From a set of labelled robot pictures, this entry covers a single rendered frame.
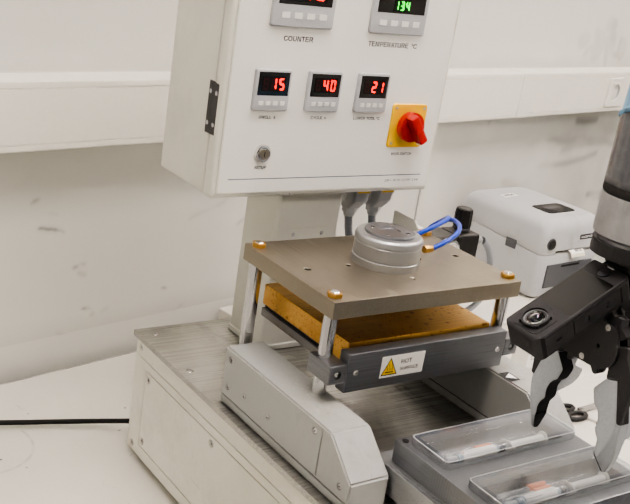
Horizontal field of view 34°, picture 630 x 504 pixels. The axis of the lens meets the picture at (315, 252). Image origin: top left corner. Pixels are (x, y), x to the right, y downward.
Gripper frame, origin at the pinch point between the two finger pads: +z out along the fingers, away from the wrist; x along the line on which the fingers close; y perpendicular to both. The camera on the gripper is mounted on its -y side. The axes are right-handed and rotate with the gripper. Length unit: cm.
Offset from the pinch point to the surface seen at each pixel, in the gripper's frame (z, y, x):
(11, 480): 29, -33, 54
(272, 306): 0.4, -10.3, 36.4
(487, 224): 13, 79, 90
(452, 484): 4.8, -10.0, 3.6
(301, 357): 11.2, -0.1, 42.6
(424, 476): 6.2, -10.0, 7.3
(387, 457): 7.2, -10.0, 12.9
